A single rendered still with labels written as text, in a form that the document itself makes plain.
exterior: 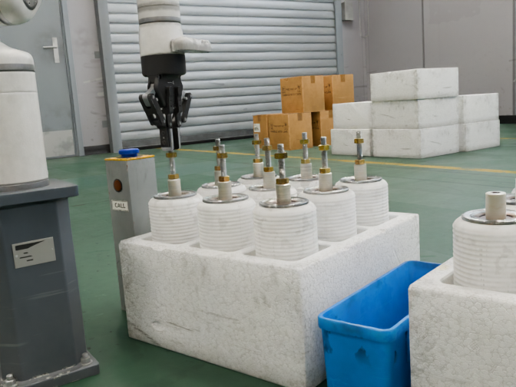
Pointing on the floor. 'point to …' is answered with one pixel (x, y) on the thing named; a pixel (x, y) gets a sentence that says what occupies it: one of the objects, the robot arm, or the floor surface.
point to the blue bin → (372, 331)
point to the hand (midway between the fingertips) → (170, 139)
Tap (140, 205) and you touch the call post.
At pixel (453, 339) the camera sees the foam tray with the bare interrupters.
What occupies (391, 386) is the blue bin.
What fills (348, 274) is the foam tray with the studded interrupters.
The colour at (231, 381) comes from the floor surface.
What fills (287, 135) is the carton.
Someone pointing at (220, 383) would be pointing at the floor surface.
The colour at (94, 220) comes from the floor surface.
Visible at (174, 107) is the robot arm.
